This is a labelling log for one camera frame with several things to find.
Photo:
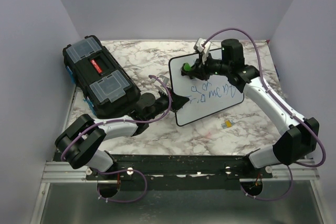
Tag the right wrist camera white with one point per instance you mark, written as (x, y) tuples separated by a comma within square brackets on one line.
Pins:
[(202, 48)]

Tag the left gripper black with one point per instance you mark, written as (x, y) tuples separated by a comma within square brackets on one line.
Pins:
[(178, 102)]

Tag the white whiteboard black frame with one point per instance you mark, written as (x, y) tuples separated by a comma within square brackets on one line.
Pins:
[(205, 97)]

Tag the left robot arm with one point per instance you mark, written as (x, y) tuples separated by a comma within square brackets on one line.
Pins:
[(79, 143)]

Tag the aluminium extrusion frame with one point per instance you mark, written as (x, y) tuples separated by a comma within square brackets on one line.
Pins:
[(54, 173)]

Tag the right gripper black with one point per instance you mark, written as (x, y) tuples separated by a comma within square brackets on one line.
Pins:
[(200, 69)]

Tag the yellow grey small connector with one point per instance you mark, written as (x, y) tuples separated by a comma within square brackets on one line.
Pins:
[(227, 124)]

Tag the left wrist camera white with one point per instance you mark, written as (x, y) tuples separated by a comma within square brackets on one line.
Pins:
[(161, 83)]

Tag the black plastic toolbox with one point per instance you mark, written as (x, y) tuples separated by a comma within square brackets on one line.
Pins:
[(106, 87)]

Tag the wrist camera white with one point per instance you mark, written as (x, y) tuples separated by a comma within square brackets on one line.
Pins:
[(161, 83), (202, 48)]

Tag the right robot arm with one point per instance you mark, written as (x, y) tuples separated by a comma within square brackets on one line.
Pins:
[(298, 134)]

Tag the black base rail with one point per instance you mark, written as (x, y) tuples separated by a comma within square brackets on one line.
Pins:
[(177, 172)]

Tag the green black whiteboard eraser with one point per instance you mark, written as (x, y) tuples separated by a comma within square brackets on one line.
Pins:
[(185, 69)]

